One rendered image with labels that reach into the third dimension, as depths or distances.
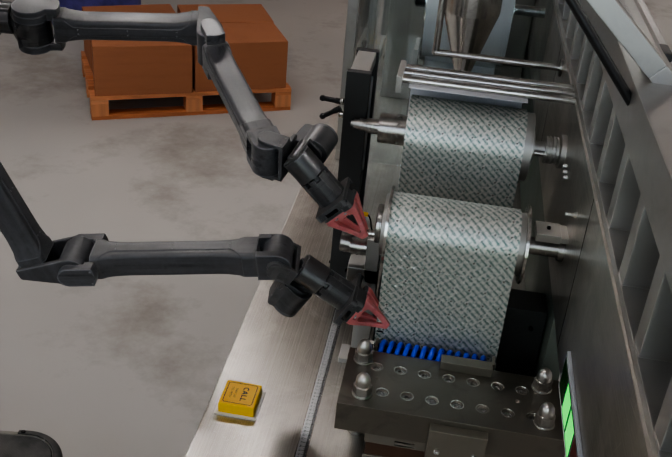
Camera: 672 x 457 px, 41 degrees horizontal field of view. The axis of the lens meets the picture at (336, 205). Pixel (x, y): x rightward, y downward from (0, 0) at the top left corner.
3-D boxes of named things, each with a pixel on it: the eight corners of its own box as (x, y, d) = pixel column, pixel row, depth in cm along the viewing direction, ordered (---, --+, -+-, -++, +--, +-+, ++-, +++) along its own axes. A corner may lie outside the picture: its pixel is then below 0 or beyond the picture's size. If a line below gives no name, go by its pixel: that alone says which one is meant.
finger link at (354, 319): (376, 344, 169) (336, 318, 168) (380, 322, 175) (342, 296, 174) (397, 322, 166) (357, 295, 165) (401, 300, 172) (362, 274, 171)
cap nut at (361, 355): (355, 351, 168) (357, 332, 166) (374, 354, 167) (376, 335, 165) (352, 363, 164) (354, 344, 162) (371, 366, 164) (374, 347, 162)
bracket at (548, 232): (534, 227, 165) (536, 218, 164) (565, 232, 164) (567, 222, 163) (535, 241, 160) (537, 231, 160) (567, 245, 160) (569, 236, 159)
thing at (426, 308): (373, 343, 173) (383, 263, 164) (495, 362, 170) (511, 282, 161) (373, 344, 172) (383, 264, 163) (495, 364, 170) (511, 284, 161)
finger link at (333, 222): (350, 252, 165) (318, 216, 163) (354, 234, 172) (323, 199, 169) (378, 233, 163) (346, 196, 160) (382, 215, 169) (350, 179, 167)
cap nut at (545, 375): (531, 380, 164) (535, 360, 162) (551, 383, 164) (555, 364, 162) (531, 392, 161) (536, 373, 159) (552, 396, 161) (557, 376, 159)
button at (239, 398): (227, 388, 175) (227, 378, 174) (261, 394, 175) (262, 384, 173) (217, 412, 169) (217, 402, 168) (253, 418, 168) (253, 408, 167)
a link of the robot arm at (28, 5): (225, 39, 201) (224, -1, 194) (224, 73, 191) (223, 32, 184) (21, 35, 197) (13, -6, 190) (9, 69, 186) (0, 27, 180)
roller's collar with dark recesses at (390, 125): (379, 134, 189) (382, 106, 186) (407, 138, 188) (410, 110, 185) (375, 147, 184) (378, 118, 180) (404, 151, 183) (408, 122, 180)
